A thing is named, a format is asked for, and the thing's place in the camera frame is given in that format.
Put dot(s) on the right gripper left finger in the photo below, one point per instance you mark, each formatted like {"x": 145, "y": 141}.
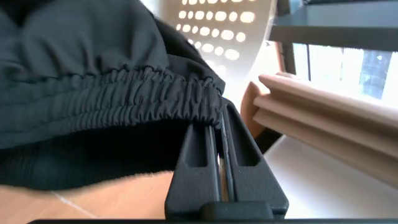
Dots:
{"x": 186, "y": 186}

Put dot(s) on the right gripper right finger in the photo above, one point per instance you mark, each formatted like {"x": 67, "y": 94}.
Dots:
{"x": 258, "y": 186}

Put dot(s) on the black trousers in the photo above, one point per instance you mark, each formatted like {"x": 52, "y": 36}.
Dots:
{"x": 93, "y": 62}

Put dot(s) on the white laundry basket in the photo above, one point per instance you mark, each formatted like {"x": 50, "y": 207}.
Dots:
{"x": 261, "y": 37}

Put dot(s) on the beige curtain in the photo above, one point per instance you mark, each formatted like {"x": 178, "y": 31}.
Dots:
{"x": 326, "y": 118}

